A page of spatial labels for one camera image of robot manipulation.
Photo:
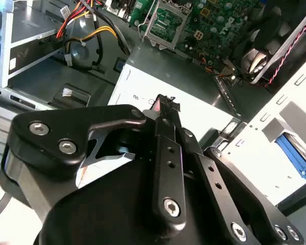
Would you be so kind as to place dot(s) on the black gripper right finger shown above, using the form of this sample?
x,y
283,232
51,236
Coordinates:
x,y
211,176

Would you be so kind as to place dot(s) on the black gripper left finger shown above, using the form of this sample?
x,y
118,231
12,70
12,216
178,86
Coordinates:
x,y
53,122

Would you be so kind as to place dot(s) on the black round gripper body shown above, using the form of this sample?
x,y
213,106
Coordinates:
x,y
104,204

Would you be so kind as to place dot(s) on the hard disk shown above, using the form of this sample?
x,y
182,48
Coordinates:
x,y
293,153

